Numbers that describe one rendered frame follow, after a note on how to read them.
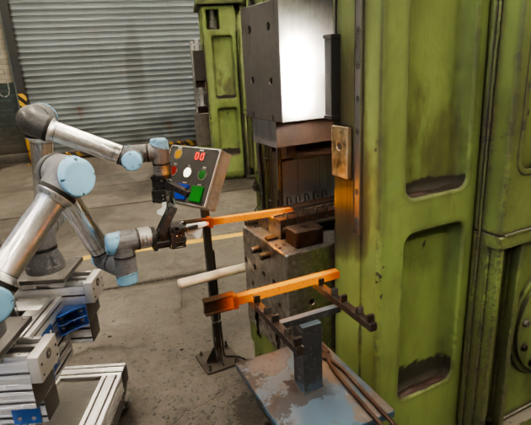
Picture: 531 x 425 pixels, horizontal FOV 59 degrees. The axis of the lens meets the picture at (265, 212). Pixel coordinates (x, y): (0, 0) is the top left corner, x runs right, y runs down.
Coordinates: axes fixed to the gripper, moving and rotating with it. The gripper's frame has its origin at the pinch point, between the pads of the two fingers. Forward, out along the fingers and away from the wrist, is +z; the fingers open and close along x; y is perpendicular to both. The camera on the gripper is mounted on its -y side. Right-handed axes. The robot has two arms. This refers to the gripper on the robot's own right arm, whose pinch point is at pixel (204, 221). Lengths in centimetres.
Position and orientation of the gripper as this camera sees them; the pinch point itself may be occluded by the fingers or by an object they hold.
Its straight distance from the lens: 173.9
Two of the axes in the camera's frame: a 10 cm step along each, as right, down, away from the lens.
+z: 8.9, -1.6, 4.2
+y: 0.3, 9.6, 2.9
